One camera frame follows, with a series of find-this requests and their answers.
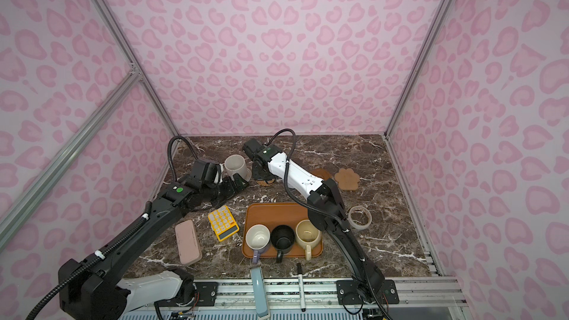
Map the pink case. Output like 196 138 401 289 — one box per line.
174 220 202 265

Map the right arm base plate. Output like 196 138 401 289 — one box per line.
335 279 400 305

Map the clear tape roll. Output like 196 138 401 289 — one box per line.
348 205 373 230

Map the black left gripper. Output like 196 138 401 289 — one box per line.
203 171 250 207

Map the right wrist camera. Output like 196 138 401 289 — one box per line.
242 138 266 161

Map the white speckled mug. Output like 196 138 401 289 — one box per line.
223 155 252 182

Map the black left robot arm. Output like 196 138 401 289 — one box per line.
58 176 249 319

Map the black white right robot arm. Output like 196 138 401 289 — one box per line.
246 147 385 303

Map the cream yellow mug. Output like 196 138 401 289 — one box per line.
295 219 322 261

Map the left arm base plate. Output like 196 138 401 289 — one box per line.
174 281 219 308

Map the black mug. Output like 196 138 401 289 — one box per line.
271 225 296 264

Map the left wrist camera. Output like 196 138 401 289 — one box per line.
188 158 222 190

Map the orange rectangular tray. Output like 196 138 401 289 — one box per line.
242 202 323 263

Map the light blue stapler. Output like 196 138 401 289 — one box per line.
250 265 271 320

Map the rattan round coaster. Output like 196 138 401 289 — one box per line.
256 179 275 187

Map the brown wooden round coaster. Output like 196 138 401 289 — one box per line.
311 168 333 180

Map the black marker pen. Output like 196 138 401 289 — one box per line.
296 262 307 313

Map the white mug purple handle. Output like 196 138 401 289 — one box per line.
245 225 271 265

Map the brown paw shaped coaster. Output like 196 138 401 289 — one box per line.
334 168 360 191

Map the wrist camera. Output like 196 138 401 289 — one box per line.
188 158 222 190
242 138 266 161

